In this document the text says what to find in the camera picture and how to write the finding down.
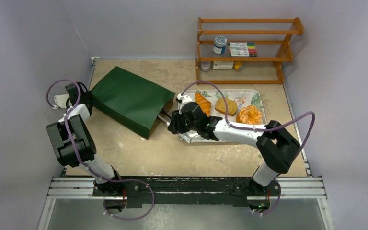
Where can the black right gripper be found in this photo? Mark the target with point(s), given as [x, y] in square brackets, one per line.
[174, 120]

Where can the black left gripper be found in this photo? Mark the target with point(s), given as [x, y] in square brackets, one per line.
[90, 97]

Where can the orange fake croissant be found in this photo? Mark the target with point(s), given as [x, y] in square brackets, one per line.
[204, 104]

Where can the metal tongs white grips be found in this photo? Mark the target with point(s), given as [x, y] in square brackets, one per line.
[165, 119]

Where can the brown fake bread slice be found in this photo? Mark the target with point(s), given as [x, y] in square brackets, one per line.
[226, 106]

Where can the green paper bag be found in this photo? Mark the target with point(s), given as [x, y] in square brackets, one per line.
[131, 100]

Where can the orange fake bread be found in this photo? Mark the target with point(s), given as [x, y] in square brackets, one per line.
[250, 115]

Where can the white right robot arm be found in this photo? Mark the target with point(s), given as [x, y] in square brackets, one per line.
[276, 145]

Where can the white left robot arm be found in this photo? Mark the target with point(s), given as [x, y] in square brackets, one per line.
[71, 141]

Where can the small grey jar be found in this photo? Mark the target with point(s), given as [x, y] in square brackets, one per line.
[205, 65]

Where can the white green small box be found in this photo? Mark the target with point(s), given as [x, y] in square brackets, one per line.
[216, 65]

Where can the small yellow object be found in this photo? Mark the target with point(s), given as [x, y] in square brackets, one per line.
[238, 66]

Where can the blue jar patterned lid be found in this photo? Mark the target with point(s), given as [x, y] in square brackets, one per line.
[220, 43]

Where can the set of coloured markers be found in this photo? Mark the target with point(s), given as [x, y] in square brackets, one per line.
[242, 49]

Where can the orange wooden shelf rack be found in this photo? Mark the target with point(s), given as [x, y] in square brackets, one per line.
[213, 45]

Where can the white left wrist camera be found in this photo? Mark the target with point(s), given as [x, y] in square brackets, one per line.
[61, 101]

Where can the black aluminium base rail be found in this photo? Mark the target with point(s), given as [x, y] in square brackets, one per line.
[235, 191]

